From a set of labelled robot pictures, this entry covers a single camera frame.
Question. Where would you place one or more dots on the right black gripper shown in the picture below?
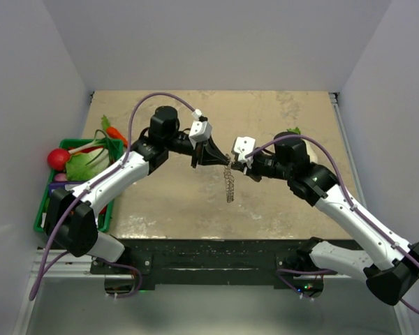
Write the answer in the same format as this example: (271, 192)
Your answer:
(251, 172)

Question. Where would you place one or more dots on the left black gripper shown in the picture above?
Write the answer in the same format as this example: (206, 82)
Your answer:
(203, 153)

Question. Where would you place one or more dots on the metal disc with keyrings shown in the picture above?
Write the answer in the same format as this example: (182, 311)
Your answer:
(229, 183)

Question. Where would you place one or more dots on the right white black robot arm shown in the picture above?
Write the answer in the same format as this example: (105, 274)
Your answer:
(387, 263)

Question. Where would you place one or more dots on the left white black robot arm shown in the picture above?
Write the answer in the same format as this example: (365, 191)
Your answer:
(71, 215)

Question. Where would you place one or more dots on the white toy vegetable green leaves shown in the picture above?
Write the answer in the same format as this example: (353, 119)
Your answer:
(311, 153)

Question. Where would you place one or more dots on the orange toy carrot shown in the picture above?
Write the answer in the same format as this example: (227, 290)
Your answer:
(111, 131)

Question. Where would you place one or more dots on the toy bok choy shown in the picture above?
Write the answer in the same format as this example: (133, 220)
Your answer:
(91, 160)

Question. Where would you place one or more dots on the green plastic crate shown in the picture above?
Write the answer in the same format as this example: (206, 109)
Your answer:
(72, 145)

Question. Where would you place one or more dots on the pink toy onion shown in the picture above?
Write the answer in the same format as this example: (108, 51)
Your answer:
(60, 177)

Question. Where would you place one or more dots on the red toy radish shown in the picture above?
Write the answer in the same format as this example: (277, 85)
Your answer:
(58, 158)

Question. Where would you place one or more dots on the purple box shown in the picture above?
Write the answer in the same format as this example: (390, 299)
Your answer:
(56, 186)

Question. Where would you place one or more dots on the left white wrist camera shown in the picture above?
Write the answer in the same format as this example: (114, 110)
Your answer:
(200, 131)

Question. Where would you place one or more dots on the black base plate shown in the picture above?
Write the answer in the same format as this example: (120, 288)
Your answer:
(154, 262)

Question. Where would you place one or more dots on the aluminium rail frame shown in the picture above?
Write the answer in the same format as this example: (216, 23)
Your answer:
(72, 300)

